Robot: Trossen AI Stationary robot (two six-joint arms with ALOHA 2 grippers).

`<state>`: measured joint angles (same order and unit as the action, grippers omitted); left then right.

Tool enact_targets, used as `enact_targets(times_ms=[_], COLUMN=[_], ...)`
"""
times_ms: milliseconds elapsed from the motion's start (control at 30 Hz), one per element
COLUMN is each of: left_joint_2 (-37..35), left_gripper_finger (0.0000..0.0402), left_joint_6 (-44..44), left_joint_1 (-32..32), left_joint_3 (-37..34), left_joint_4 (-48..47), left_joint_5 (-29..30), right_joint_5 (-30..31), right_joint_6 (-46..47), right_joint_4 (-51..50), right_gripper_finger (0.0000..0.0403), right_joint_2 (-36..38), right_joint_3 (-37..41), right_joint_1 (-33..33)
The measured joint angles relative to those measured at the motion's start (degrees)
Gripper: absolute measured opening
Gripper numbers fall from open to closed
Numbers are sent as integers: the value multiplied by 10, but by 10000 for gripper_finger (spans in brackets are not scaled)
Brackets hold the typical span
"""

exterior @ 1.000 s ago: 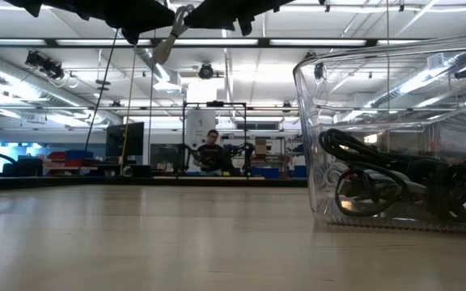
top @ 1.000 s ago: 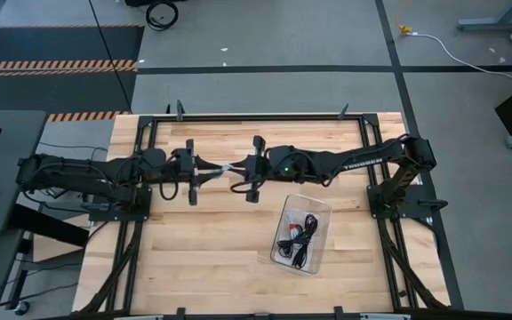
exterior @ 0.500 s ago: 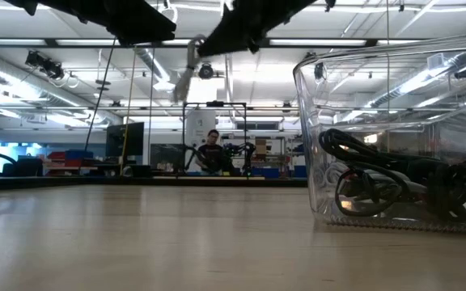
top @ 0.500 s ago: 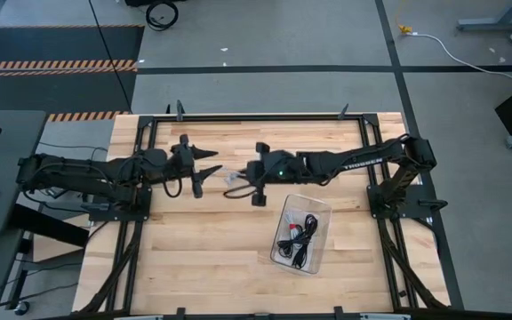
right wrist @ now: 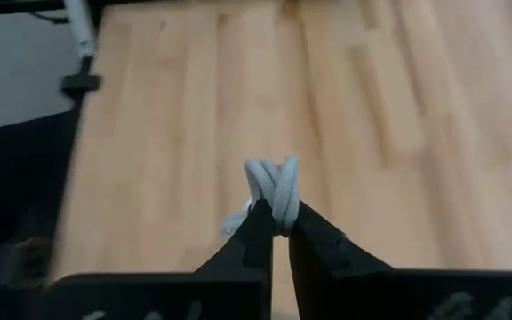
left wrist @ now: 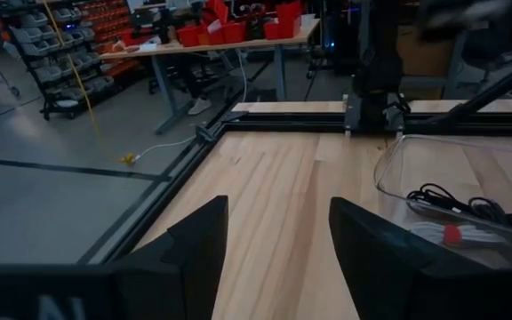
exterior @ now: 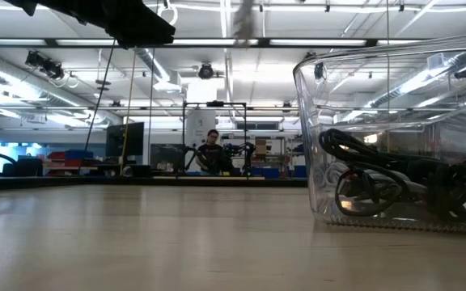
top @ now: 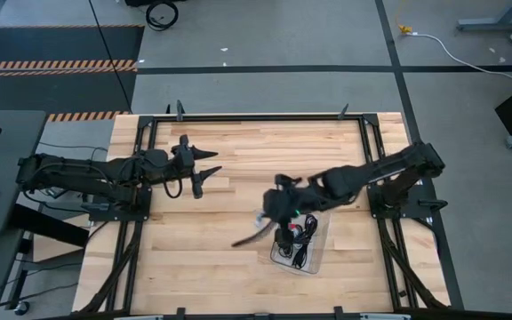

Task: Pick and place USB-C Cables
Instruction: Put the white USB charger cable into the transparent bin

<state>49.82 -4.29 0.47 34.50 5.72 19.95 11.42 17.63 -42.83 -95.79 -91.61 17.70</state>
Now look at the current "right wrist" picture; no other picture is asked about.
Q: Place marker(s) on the white bar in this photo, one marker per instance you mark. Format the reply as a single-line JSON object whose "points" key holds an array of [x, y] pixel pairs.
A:
{"points": [[78, 26]]}

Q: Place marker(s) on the black table clamp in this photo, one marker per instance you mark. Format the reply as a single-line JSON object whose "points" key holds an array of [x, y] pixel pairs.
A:
{"points": [[81, 84]]}

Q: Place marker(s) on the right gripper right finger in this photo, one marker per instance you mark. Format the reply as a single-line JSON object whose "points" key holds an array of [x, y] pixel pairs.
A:
{"points": [[354, 289]]}

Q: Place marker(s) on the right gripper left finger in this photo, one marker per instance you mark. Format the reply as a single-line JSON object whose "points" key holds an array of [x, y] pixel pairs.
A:
{"points": [[220, 289]]}

